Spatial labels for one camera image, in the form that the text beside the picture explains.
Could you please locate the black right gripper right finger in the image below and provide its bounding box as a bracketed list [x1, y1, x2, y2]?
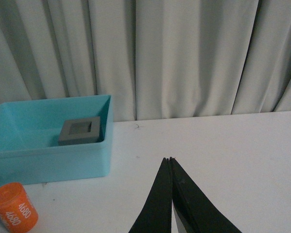
[170, 158, 240, 233]

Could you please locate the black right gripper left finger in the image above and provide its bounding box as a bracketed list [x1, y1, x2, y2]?
[130, 158, 172, 233]

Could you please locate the gray block with square hole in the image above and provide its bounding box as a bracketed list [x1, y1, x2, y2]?
[58, 116, 102, 146]

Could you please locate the orange cylinder part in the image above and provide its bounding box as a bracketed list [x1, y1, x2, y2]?
[0, 183, 38, 233]

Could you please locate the light blue plastic box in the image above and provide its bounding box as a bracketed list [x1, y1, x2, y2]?
[0, 95, 113, 186]

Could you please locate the gray-green curtain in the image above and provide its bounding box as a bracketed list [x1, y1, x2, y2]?
[0, 0, 291, 121]

